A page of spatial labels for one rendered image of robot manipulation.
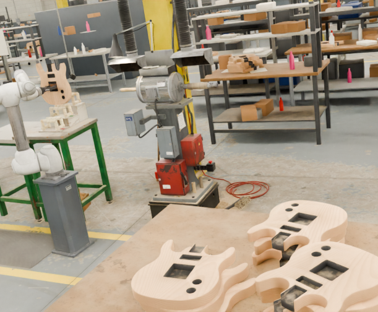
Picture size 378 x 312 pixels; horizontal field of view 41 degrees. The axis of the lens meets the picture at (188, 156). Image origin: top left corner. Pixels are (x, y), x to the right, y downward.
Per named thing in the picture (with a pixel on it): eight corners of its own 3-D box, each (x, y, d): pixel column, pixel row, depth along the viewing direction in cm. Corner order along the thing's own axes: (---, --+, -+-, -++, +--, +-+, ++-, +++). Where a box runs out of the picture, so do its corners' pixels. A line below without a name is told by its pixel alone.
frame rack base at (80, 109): (88, 117, 520) (85, 101, 515) (80, 122, 507) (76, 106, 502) (67, 118, 532) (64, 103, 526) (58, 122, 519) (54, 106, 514)
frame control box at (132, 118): (164, 134, 448) (159, 106, 439) (152, 142, 429) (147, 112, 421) (140, 134, 458) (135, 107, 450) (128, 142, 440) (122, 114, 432)
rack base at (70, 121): (80, 122, 508) (78, 113, 505) (70, 127, 494) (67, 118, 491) (58, 122, 520) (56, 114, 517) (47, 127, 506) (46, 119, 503)
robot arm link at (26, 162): (42, 173, 421) (15, 180, 415) (41, 169, 436) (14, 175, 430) (18, 82, 400) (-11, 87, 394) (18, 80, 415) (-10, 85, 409)
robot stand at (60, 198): (73, 258, 439) (55, 183, 416) (51, 252, 454) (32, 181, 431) (94, 242, 460) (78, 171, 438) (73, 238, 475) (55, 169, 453)
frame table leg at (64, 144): (86, 223, 502) (66, 137, 473) (83, 226, 497) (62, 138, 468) (82, 223, 504) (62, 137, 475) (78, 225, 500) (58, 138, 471)
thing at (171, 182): (190, 190, 462) (184, 153, 450) (184, 196, 451) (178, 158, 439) (166, 189, 472) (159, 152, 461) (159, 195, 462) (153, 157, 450)
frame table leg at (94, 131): (113, 202, 544) (96, 121, 515) (111, 203, 539) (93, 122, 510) (109, 201, 546) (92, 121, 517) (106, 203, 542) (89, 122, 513)
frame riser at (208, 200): (223, 203, 500) (220, 179, 492) (199, 233, 449) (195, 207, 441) (177, 200, 522) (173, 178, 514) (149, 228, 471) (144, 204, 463)
